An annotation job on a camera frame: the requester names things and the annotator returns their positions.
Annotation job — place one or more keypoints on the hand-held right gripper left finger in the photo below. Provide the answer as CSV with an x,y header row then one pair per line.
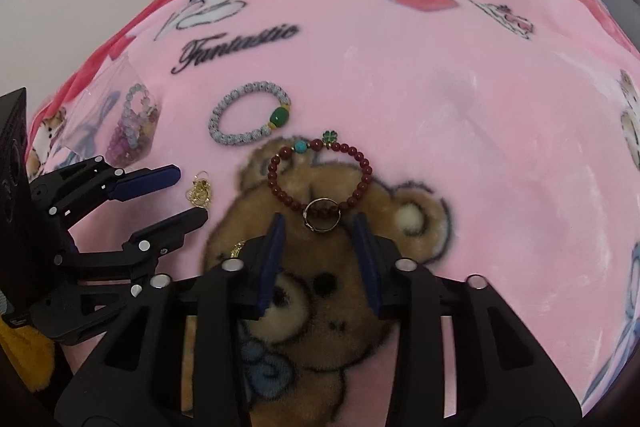
x,y
271,257

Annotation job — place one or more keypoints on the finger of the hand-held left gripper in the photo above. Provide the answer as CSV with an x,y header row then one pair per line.
x,y
185,219
145,182

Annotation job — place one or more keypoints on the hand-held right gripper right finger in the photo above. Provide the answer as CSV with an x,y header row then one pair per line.
x,y
365,257

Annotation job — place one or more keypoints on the small gold earring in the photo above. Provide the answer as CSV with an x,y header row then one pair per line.
x,y
237,250

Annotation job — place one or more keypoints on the clear plastic bag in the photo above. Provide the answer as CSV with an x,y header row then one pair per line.
x,y
100,102

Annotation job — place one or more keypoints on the yellow cloth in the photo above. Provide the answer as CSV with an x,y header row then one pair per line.
x,y
22,357

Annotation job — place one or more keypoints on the pink bear printed blanket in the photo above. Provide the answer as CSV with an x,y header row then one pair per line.
x,y
400,97

